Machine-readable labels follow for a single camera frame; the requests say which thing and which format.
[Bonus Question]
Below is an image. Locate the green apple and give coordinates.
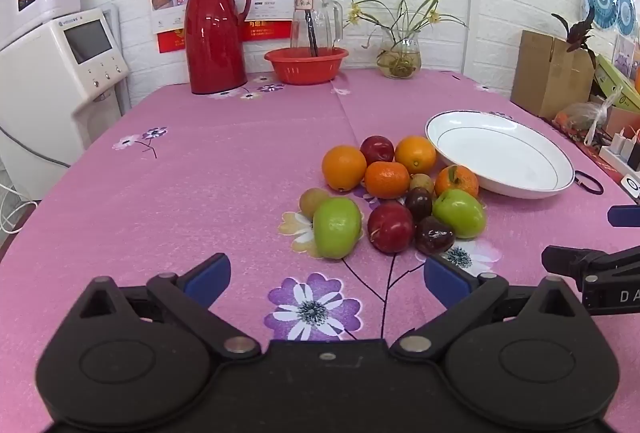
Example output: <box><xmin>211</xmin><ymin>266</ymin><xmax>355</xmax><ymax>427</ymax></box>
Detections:
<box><xmin>313</xmin><ymin>198</ymin><xmax>363</xmax><ymax>260</ymax></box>
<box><xmin>432</xmin><ymin>189</ymin><xmax>487</xmax><ymax>240</ymax></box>

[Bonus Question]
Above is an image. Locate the red plastic basin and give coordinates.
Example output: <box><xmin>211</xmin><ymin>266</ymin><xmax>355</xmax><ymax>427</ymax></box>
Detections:
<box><xmin>264</xmin><ymin>46</ymin><xmax>350</xmax><ymax>86</ymax></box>

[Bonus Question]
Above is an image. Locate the medium blue patterned fan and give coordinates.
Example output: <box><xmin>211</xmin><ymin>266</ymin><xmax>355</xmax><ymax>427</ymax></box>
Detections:
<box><xmin>616</xmin><ymin>0</ymin><xmax>637</xmax><ymax>36</ymax></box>

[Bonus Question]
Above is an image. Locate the white cable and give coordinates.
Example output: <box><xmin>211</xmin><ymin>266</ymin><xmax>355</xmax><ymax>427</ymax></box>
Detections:
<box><xmin>0</xmin><ymin>183</ymin><xmax>37</xmax><ymax>239</ymax></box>

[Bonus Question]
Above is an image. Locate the cardboard box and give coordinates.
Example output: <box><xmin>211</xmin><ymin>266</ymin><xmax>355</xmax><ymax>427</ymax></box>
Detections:
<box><xmin>510</xmin><ymin>29</ymin><xmax>598</xmax><ymax>120</ymax></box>

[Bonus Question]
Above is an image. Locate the orange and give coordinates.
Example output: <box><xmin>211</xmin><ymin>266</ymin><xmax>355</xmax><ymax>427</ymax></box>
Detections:
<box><xmin>394</xmin><ymin>136</ymin><xmax>438</xmax><ymax>176</ymax></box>
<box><xmin>321</xmin><ymin>145</ymin><xmax>368</xmax><ymax>192</ymax></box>

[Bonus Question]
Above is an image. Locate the tangerine with green leaf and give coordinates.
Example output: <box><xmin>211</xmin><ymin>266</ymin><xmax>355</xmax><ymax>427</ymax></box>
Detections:
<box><xmin>434</xmin><ymin>164</ymin><xmax>480</xmax><ymax>198</ymax></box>

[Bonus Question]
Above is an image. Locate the black stirrer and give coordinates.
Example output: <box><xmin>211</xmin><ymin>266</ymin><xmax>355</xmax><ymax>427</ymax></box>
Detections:
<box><xmin>301</xmin><ymin>0</ymin><xmax>321</xmax><ymax>58</ymax></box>

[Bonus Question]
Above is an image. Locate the white power strip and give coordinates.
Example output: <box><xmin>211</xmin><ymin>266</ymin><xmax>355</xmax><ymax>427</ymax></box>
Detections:
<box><xmin>598</xmin><ymin>145</ymin><xmax>640</xmax><ymax>184</ymax></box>

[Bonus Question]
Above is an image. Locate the white charger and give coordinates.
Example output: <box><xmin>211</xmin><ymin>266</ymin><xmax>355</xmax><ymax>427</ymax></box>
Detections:
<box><xmin>612</xmin><ymin>128</ymin><xmax>633</xmax><ymax>158</ymax></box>

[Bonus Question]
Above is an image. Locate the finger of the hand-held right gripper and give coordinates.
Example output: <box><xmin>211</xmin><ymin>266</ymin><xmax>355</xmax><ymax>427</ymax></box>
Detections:
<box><xmin>541</xmin><ymin>245</ymin><xmax>640</xmax><ymax>281</ymax></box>
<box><xmin>607</xmin><ymin>205</ymin><xmax>640</xmax><ymax>229</ymax></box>

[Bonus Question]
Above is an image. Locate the red thermos jug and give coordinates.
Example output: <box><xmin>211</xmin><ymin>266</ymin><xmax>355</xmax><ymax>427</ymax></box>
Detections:
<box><xmin>184</xmin><ymin>0</ymin><xmax>253</xmax><ymax>95</ymax></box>

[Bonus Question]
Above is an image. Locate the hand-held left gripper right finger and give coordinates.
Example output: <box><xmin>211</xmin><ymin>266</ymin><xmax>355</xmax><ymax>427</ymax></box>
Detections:
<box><xmin>392</xmin><ymin>255</ymin><xmax>596</xmax><ymax>360</ymax></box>

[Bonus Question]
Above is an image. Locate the dark purple plum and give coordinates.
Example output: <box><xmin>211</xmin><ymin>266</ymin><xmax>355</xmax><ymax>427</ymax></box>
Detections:
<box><xmin>414</xmin><ymin>216</ymin><xmax>456</xmax><ymax>256</ymax></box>
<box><xmin>404</xmin><ymin>187</ymin><xmax>434</xmax><ymax>223</ymax></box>

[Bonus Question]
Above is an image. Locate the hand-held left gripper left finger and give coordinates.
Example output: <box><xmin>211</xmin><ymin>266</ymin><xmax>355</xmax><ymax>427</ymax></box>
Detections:
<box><xmin>75</xmin><ymin>254</ymin><xmax>261</xmax><ymax>360</ymax></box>

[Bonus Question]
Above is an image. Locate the red apple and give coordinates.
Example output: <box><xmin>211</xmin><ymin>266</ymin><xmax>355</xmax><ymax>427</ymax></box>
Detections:
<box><xmin>367</xmin><ymin>203</ymin><xmax>416</xmax><ymax>255</ymax></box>

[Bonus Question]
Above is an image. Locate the glass pitcher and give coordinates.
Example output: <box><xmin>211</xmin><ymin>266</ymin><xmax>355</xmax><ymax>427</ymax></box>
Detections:
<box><xmin>290</xmin><ymin>0</ymin><xmax>345</xmax><ymax>51</ymax></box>

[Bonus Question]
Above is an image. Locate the yellow flower plant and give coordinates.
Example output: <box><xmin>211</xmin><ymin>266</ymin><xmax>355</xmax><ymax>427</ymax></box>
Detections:
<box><xmin>345</xmin><ymin>0</ymin><xmax>471</xmax><ymax>48</ymax></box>

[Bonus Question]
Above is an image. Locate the dark red plum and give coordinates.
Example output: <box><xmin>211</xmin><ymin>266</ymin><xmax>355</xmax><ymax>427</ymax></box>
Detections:
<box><xmin>360</xmin><ymin>135</ymin><xmax>396</xmax><ymax>166</ymax></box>

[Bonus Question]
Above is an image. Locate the pink box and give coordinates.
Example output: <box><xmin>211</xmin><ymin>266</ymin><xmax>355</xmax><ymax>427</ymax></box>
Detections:
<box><xmin>605</xmin><ymin>105</ymin><xmax>640</xmax><ymax>138</ymax></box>

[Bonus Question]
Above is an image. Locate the pink floral tablecloth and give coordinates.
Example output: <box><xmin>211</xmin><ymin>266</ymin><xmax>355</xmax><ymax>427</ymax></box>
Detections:
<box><xmin>0</xmin><ymin>68</ymin><xmax>640</xmax><ymax>433</ymax></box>

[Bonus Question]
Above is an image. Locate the white plate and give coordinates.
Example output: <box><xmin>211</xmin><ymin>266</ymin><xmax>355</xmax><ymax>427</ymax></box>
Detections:
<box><xmin>425</xmin><ymin>110</ymin><xmax>576</xmax><ymax>200</ymax></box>

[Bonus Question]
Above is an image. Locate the glass vase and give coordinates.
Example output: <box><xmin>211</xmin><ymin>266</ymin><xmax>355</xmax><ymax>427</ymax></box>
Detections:
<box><xmin>376</xmin><ymin>28</ymin><xmax>422</xmax><ymax>80</ymax></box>

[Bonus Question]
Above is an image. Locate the green box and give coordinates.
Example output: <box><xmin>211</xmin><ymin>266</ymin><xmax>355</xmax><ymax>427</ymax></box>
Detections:
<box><xmin>595</xmin><ymin>54</ymin><xmax>640</xmax><ymax>111</ymax></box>

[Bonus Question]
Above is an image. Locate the grey cable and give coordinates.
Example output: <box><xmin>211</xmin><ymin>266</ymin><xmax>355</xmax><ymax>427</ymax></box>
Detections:
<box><xmin>0</xmin><ymin>125</ymin><xmax>71</xmax><ymax>168</ymax></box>

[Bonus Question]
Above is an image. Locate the white dispenser with screen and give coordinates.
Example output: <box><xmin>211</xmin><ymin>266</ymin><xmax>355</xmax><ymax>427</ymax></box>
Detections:
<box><xmin>0</xmin><ymin>5</ymin><xmax>131</xmax><ymax>201</ymax></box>

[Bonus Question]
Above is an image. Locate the purple leaf plant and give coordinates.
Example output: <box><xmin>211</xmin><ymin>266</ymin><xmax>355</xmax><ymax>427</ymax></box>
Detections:
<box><xmin>551</xmin><ymin>7</ymin><xmax>598</xmax><ymax>68</ymax></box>

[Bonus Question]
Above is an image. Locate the black hair tie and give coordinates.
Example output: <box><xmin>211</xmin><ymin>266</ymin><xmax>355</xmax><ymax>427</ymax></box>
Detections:
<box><xmin>574</xmin><ymin>170</ymin><xmax>605</xmax><ymax>194</ymax></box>

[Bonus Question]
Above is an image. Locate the small brown round fruit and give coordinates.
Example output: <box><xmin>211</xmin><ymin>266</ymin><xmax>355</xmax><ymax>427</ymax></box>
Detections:
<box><xmin>409</xmin><ymin>173</ymin><xmax>436</xmax><ymax>196</ymax></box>
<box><xmin>299</xmin><ymin>188</ymin><xmax>332</xmax><ymax>220</ymax></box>

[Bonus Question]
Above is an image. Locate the clear plastic bag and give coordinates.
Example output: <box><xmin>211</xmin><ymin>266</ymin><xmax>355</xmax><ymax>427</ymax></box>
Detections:
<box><xmin>555</xmin><ymin>102</ymin><xmax>608</xmax><ymax>134</ymax></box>

